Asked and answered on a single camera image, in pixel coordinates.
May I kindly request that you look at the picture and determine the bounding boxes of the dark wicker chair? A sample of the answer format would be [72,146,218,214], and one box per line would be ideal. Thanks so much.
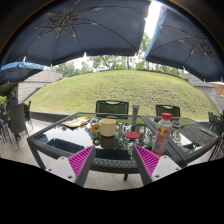
[95,100,129,119]
[155,104,180,117]

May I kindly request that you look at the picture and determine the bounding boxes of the large navy parasol right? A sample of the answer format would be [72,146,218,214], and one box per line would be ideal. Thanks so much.
[144,6,224,82]

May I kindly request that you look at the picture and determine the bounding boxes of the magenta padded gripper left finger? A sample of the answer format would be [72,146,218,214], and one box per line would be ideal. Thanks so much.
[46,145,96,187]

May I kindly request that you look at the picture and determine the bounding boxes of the plastic bottle with red cap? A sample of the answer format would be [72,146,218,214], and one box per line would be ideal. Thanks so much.
[152,113,172,156]

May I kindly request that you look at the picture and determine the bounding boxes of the large navy parasol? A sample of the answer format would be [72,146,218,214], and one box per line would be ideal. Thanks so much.
[0,0,150,66]
[144,6,224,82]

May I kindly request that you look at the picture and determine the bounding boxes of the large navy parasol left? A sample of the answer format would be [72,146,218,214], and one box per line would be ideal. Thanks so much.
[0,0,150,66]

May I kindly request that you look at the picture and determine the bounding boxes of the dark chair far left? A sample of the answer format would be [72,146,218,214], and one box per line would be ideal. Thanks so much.
[9,103,27,140]

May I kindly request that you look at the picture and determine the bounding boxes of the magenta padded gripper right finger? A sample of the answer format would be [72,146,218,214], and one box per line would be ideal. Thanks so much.
[133,144,181,185]

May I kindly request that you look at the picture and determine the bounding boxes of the glass wicker table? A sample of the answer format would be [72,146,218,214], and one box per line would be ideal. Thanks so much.
[139,114,222,168]
[27,112,154,179]

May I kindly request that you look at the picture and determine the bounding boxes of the dark wicker chair left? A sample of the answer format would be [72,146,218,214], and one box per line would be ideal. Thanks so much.
[95,100,129,119]

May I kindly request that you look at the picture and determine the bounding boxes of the beige mug with yellow handle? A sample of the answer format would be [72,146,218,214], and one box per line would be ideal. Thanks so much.
[92,119,116,137]

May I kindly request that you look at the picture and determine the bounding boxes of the dark wicker chair right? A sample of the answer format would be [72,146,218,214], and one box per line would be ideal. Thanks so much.
[155,104,180,117]

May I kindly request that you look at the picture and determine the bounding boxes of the seated person far left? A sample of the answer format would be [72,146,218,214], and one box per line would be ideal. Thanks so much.
[5,91,18,115]

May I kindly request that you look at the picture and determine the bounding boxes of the yellow cloth on table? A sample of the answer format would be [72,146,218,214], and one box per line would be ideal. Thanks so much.
[63,117,90,128]

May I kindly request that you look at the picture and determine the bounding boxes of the dark chair far right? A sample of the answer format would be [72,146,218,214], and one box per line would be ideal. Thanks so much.
[208,112,224,135]

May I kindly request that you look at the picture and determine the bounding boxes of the red bottle lid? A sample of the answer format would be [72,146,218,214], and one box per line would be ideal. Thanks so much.
[125,132,139,139]

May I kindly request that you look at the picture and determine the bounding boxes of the blue parasol far left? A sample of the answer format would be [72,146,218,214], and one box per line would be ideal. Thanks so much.
[0,60,44,85]

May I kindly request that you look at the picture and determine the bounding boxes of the grey parasol pole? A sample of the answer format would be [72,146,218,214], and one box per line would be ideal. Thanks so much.
[131,105,139,131]

